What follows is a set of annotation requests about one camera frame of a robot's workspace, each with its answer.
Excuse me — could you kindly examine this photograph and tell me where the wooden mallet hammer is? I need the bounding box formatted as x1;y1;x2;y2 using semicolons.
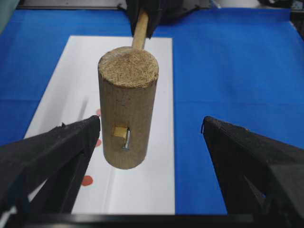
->
98;9;159;170

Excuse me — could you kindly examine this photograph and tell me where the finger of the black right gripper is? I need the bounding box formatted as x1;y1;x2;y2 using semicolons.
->
145;0;197;38
118;0;141;36

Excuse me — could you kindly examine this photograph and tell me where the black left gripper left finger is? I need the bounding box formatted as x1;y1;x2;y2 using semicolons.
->
0;115;100;213

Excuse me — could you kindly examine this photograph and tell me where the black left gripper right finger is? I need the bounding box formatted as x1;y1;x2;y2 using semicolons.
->
201;116;304;228

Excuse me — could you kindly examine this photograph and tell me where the grey-green backdrop curtain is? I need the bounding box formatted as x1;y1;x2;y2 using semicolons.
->
0;0;23;33

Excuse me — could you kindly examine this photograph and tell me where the blue table cloth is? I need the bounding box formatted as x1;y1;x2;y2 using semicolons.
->
0;8;304;214

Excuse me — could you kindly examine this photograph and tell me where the black frame rail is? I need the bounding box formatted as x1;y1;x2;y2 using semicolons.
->
17;0;127;10

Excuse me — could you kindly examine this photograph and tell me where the white rectangular board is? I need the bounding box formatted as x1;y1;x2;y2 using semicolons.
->
23;35;176;215

